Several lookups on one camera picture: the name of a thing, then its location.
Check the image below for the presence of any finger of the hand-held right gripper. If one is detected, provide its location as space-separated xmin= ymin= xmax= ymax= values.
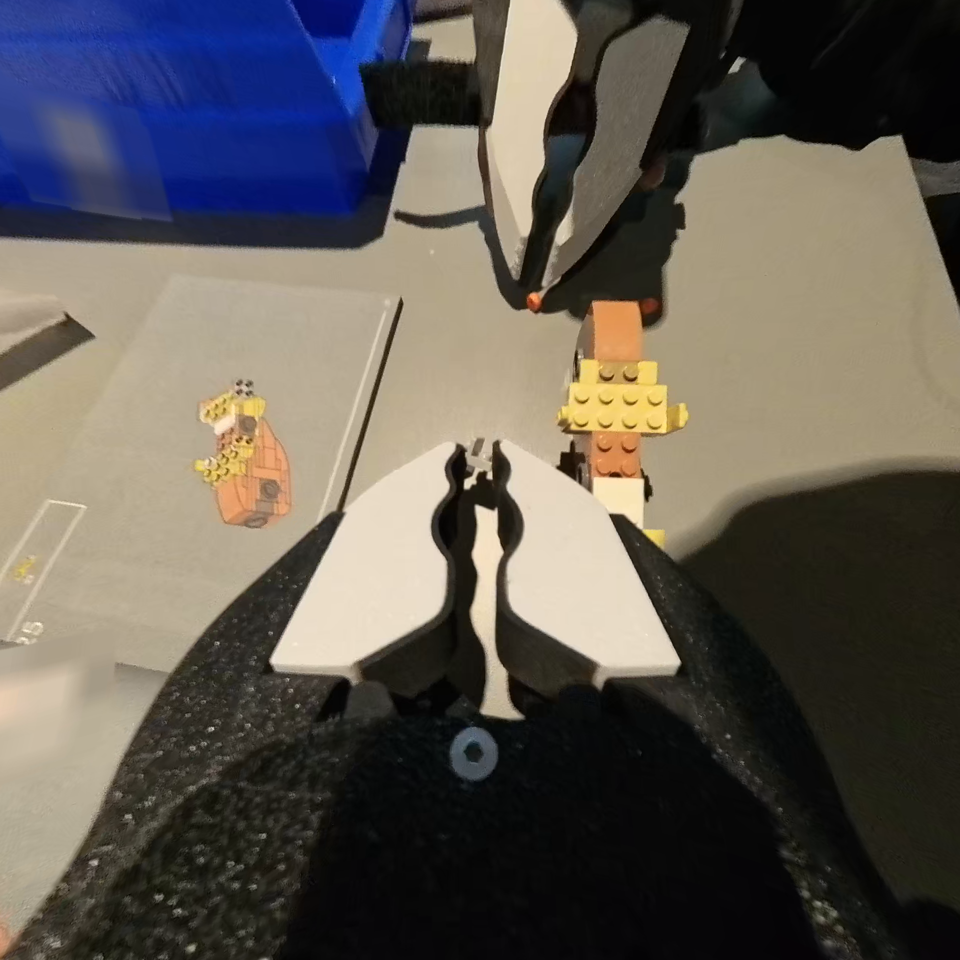
xmin=477 ymin=0 xmax=580 ymax=290
xmin=528 ymin=11 xmax=693 ymax=295

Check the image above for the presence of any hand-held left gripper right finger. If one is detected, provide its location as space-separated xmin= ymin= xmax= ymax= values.
xmin=491 ymin=438 xmax=684 ymax=693

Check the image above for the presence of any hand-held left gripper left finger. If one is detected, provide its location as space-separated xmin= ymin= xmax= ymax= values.
xmin=268 ymin=441 xmax=460 ymax=685

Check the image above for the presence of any brown yellow toy brick model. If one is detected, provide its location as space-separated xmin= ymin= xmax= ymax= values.
xmin=556 ymin=300 xmax=690 ymax=549

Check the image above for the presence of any blue plastic bin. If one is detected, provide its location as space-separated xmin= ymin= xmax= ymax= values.
xmin=0 ymin=0 xmax=417 ymax=222

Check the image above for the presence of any grey instruction booklet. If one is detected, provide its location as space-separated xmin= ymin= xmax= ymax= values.
xmin=0 ymin=273 xmax=405 ymax=676

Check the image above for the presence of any black velcro strap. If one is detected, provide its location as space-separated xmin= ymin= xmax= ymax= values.
xmin=358 ymin=61 xmax=483 ymax=127

